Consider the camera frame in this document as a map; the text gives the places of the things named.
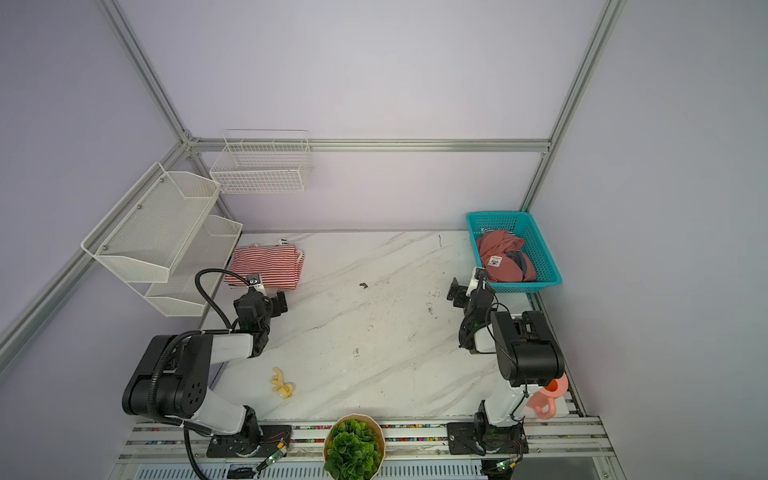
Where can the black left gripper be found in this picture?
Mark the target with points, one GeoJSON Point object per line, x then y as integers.
{"type": "Point", "coordinates": [282, 305]}

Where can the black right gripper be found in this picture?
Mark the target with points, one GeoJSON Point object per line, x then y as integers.
{"type": "Point", "coordinates": [459, 292]}

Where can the red white striped tank top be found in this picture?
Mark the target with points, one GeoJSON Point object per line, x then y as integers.
{"type": "Point", "coordinates": [278, 266]}

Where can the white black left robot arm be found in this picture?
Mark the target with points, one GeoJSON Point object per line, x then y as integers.
{"type": "Point", "coordinates": [170, 385]}

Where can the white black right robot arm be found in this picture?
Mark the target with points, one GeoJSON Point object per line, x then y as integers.
{"type": "Point", "coordinates": [528, 359]}

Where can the dusty red tank top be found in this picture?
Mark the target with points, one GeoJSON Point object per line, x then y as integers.
{"type": "Point", "coordinates": [502, 256]}

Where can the yellow banana peel toy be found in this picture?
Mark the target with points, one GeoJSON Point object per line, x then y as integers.
{"type": "Point", "coordinates": [280, 386]}

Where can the pink watering can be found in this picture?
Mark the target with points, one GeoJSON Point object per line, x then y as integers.
{"type": "Point", "coordinates": [544, 403]}

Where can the white mesh two-tier shelf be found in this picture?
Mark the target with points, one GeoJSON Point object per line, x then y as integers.
{"type": "Point", "coordinates": [161, 234]}

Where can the green plant in pot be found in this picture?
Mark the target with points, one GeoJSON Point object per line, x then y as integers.
{"type": "Point", "coordinates": [354, 449]}

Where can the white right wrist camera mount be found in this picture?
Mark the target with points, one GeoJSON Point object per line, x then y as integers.
{"type": "Point", "coordinates": [478, 277]}

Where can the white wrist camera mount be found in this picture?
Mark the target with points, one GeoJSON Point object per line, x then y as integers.
{"type": "Point", "coordinates": [255, 283]}
{"type": "Point", "coordinates": [478, 277]}

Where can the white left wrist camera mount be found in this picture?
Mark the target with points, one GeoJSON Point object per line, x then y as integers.
{"type": "Point", "coordinates": [255, 283]}

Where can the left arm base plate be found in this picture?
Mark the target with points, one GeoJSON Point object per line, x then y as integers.
{"type": "Point", "coordinates": [239, 446]}

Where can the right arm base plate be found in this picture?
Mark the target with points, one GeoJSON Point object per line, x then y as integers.
{"type": "Point", "coordinates": [467, 438]}

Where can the white wire wall basket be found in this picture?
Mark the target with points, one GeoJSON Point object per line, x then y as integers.
{"type": "Point", "coordinates": [261, 161]}

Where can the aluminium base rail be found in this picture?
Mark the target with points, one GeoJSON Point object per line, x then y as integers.
{"type": "Point", "coordinates": [573, 447]}

